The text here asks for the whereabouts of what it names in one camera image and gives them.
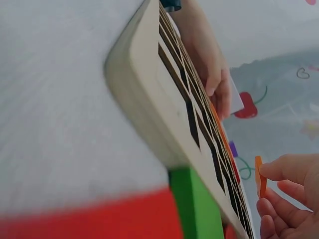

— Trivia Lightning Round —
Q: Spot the person's right hand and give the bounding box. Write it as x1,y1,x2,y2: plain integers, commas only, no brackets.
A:
256,153,319,239

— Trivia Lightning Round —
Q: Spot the purple puzzle piece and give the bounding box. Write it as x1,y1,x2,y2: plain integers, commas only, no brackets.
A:
228,140,237,158

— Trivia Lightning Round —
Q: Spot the orange puzzle piece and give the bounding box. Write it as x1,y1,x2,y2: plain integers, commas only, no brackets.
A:
209,101,236,160
254,155,268,199

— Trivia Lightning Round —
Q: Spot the person's left hand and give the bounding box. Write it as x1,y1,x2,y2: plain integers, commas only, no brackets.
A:
171,0,233,120

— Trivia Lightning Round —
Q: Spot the red puzzle piece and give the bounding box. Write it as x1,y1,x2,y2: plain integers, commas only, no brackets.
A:
231,159,241,184

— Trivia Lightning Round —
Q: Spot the red block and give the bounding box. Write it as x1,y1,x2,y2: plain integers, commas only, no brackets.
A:
0,185,185,239

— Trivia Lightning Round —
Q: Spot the green block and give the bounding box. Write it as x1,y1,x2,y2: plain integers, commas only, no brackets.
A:
167,166,226,239

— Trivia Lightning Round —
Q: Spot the wooden puzzle board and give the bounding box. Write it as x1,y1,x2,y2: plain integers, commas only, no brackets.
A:
104,0,255,239

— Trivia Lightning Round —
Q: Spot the black wrist band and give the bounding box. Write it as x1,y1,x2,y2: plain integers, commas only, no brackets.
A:
160,0,183,12

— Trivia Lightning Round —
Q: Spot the white card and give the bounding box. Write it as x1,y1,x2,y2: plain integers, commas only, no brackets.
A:
230,74,245,116

